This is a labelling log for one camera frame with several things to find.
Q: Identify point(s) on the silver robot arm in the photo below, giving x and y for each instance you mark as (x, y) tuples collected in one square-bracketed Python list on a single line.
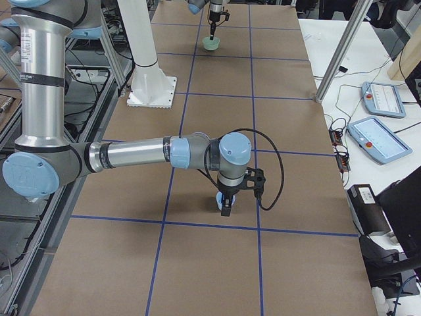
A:
[(44, 160), (216, 10)]

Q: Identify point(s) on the brown paper table cover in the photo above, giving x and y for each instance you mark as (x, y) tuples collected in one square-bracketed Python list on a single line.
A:
[(149, 240)]

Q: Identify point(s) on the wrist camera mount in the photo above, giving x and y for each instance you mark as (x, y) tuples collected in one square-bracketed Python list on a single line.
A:
[(226, 16), (254, 180)]

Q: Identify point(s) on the mint green bowl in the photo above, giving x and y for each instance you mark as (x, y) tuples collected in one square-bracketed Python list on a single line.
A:
[(210, 44)]

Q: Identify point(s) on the near teach pendant tablet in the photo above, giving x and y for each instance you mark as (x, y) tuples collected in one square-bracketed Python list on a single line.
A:
[(377, 140)]

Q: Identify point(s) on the orange black electronics strip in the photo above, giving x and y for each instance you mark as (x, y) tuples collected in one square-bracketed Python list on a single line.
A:
[(340, 150)]

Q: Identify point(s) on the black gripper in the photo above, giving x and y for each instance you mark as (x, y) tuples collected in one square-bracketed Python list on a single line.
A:
[(227, 191), (215, 16)]

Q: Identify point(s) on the light blue plastic cup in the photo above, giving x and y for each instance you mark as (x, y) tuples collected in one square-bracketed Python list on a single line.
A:
[(219, 200)]

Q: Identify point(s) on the aluminium frame post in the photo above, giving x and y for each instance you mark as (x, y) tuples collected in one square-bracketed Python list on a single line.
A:
[(349, 33)]

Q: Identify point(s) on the black box on desk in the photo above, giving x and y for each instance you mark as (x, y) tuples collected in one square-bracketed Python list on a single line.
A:
[(366, 212)]

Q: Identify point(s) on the teach pendant tablet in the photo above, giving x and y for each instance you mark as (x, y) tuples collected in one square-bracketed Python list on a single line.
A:
[(377, 140), (383, 100)]

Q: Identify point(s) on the far teach pendant tablet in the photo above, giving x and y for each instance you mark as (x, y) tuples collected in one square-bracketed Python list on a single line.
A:
[(383, 100)]

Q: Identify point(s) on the white camera pole base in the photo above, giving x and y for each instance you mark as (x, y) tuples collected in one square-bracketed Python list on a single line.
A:
[(150, 87)]

